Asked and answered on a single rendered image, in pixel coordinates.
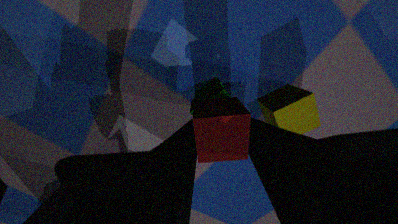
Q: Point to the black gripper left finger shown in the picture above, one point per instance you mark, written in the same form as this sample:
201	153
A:
165	174

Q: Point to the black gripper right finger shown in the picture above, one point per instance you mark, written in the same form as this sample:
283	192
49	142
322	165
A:
300	174

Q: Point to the yellow-green block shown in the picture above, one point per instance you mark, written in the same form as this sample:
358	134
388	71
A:
290	108

